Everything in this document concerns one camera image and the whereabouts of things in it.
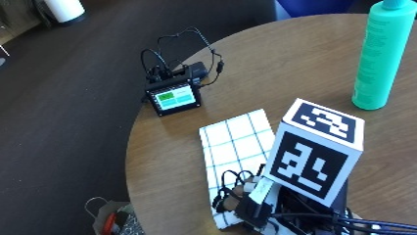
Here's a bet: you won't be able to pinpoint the black device cable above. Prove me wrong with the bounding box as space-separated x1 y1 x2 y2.
140 26 226 88

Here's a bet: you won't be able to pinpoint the blue chair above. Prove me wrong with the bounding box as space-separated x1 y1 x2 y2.
275 0 358 19

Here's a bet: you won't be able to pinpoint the white cylindrical bin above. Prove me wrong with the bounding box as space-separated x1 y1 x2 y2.
42 0 89 25

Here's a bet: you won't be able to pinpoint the dark glove cables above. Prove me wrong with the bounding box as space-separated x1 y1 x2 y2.
271 210 417 235

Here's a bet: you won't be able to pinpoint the patterned bag with handle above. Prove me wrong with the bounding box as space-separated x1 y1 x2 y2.
85 196 147 235

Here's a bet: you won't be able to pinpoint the white marker cube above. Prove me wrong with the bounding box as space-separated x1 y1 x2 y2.
263 97 367 209

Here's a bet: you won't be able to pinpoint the small black screen device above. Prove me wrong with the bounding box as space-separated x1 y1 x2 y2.
144 61 210 118

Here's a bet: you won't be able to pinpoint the wooden cabinet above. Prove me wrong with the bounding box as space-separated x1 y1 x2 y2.
0 0 47 45

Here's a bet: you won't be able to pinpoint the teal plastic bottle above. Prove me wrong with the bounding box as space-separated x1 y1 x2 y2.
351 0 417 112

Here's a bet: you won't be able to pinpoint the white blue-checked cloth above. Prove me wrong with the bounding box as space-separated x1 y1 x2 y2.
199 108 279 230

